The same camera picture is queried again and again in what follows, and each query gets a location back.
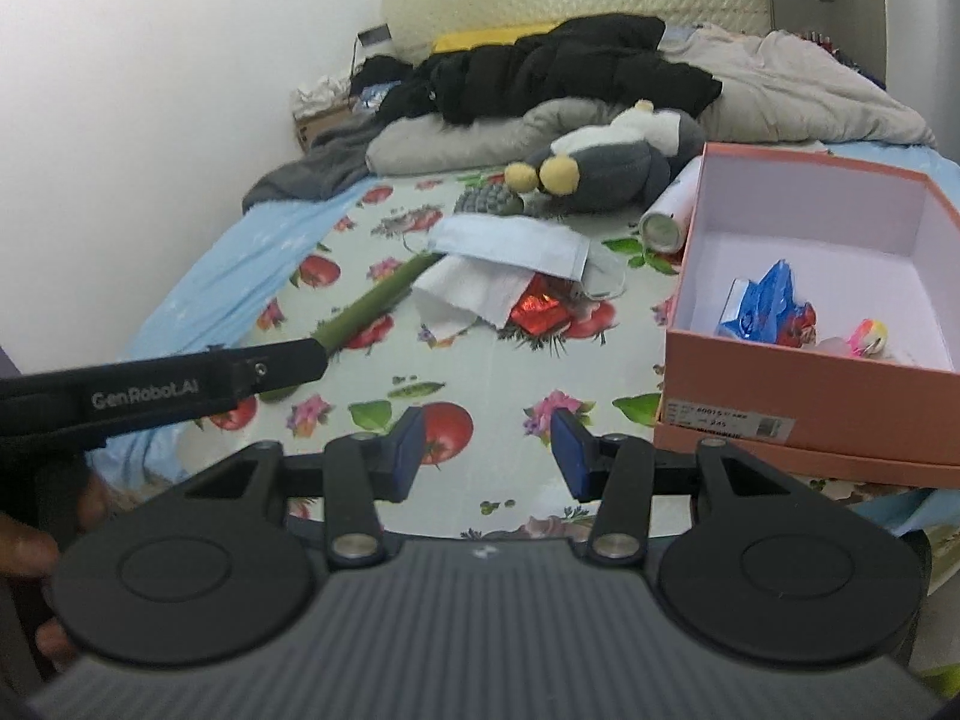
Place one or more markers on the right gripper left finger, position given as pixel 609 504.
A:
pixel 359 470

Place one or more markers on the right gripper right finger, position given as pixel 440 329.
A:
pixel 616 471

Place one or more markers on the red foil wrapper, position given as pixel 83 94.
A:
pixel 543 307

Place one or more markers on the white paper tissue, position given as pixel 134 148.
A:
pixel 457 292

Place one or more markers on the blue white plastic package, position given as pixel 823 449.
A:
pixel 766 311

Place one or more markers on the light blue face mask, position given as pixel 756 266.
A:
pixel 542 246

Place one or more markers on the colourful small plush keychain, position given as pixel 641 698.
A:
pixel 869 339

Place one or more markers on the person left hand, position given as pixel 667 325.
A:
pixel 30 553

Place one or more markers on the fruit pattern tablecloth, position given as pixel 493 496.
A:
pixel 487 395

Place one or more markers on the light blue bed sheet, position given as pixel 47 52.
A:
pixel 216 304

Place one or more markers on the white spray can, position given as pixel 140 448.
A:
pixel 664 226

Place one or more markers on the orange shoe box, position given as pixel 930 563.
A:
pixel 865 241

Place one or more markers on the grey penguin plush toy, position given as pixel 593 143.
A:
pixel 604 168

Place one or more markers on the dark grey blanket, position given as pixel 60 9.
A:
pixel 335 161

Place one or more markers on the cardboard box with tissues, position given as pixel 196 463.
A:
pixel 318 106

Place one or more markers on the grey duvet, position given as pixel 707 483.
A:
pixel 776 88

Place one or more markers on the black jacket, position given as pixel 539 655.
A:
pixel 613 58

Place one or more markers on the yellow pillow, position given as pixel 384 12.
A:
pixel 472 38

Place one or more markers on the green long-handled massage brush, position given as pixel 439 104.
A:
pixel 333 335

